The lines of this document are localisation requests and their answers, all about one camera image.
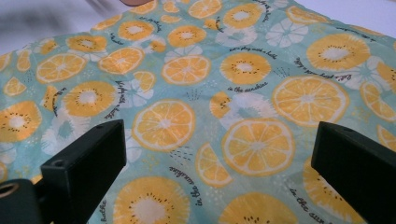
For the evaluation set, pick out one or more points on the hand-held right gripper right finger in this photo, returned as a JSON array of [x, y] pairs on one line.
[[358, 168]]

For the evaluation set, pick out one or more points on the citrus print teal silk scarf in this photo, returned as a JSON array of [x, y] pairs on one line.
[[199, 87]]

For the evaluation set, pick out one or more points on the reddish brown blurred object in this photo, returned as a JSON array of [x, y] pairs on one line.
[[137, 2]]

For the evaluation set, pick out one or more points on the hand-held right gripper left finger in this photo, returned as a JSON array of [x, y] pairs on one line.
[[84, 168]]

